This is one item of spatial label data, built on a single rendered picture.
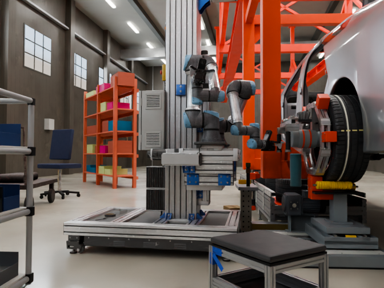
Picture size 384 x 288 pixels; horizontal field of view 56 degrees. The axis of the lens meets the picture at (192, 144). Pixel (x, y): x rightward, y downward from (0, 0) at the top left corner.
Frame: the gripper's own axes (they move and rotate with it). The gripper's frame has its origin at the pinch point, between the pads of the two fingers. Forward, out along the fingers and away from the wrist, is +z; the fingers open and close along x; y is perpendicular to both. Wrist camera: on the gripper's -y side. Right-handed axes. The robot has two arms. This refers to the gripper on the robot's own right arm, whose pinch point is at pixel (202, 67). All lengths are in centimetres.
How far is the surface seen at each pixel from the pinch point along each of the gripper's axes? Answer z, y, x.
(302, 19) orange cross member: -287, -164, -156
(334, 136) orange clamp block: -21, 26, -94
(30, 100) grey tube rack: 29, 36, 82
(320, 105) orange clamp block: -37, 4, -89
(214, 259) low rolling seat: 41, 98, -14
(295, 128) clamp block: -40, 22, -75
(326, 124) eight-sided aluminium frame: -30, 17, -92
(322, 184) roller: -42, 59, -100
